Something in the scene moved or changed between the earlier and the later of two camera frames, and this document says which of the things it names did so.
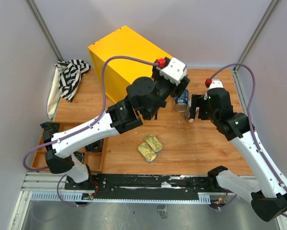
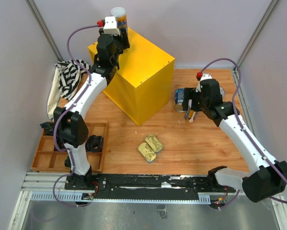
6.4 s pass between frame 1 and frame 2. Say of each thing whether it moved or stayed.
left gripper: moved
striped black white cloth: stayed
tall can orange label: stayed
